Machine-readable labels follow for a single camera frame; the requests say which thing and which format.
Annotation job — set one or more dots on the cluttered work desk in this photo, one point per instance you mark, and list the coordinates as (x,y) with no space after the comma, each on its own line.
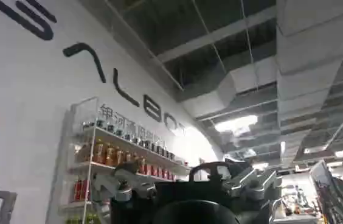
(296,207)

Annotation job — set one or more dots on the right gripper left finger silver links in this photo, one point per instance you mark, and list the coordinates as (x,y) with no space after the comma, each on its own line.
(123,185)

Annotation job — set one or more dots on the large silver ventilation duct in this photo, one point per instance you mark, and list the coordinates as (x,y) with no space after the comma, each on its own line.
(308,48)

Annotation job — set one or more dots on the white shelf with bottles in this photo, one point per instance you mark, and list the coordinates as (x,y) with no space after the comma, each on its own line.
(110,155)

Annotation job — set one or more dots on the dark metal rack with goods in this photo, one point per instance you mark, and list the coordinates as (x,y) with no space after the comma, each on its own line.
(338,194)

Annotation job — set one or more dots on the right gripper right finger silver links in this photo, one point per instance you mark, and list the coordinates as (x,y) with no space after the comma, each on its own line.
(255,185)

